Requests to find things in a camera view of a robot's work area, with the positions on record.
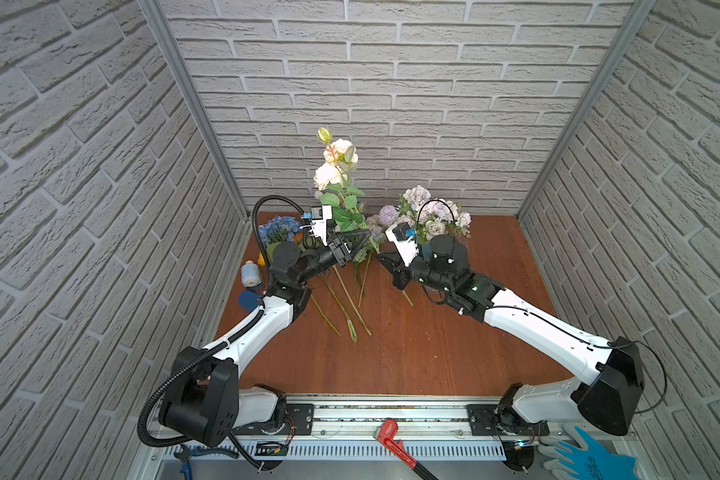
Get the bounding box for peach rose flower stem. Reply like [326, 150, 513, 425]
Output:
[313, 128, 372, 335]

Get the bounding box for blue work glove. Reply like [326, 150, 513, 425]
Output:
[552, 426, 637, 480]

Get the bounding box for red pipe wrench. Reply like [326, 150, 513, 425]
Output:
[375, 418, 437, 480]

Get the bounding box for blue hydrangea flower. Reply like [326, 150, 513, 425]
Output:
[257, 215, 301, 245]

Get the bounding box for blue handled pliers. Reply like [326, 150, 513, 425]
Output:
[173, 444, 239, 480]

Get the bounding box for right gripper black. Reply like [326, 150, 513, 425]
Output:
[378, 250, 456, 299]

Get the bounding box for pink white hydrangea bouquet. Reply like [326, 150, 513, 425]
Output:
[397, 185, 472, 245]

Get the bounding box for white tape roll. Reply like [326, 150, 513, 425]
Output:
[240, 260, 263, 288]

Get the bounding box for purple ball flower stem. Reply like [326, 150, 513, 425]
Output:
[358, 205, 399, 304]

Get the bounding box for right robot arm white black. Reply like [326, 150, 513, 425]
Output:
[378, 223, 648, 436]

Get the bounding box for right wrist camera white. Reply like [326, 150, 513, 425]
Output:
[386, 222, 419, 267]

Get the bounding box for aluminium mounting rail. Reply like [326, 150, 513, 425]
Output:
[146, 392, 643, 463]

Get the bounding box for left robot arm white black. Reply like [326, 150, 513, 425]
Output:
[136, 205, 371, 448]

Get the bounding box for white poppy flower stem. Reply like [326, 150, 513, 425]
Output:
[310, 274, 359, 344]

